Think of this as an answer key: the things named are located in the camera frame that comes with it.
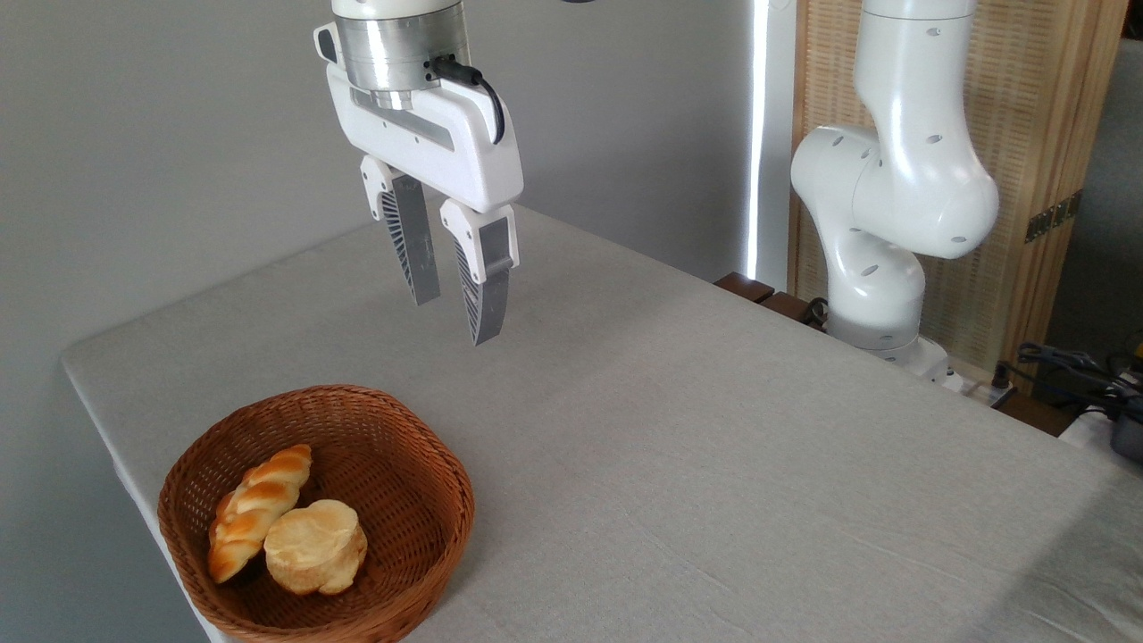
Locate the dark brown wooden block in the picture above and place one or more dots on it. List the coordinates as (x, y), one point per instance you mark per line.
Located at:
(744, 287)
(790, 308)

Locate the white power strip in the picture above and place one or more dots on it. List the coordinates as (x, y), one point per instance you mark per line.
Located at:
(973, 386)

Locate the brown wicker basket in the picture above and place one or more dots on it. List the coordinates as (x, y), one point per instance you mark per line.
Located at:
(393, 464)

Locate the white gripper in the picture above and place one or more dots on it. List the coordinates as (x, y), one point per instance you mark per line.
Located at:
(446, 152)

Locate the dark metal screen hinge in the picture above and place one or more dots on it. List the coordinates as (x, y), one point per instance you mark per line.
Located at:
(1054, 216)

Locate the bamboo folding screen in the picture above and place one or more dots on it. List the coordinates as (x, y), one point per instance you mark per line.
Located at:
(1036, 107)

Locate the grey tablecloth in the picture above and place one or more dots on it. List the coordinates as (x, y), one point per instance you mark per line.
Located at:
(714, 464)

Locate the braided bread loaf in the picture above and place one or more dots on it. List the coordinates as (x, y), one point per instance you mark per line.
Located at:
(254, 509)

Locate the grey device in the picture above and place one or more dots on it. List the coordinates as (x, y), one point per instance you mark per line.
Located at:
(1128, 438)

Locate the round bread bun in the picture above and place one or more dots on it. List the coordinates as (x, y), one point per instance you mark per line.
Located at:
(314, 546)

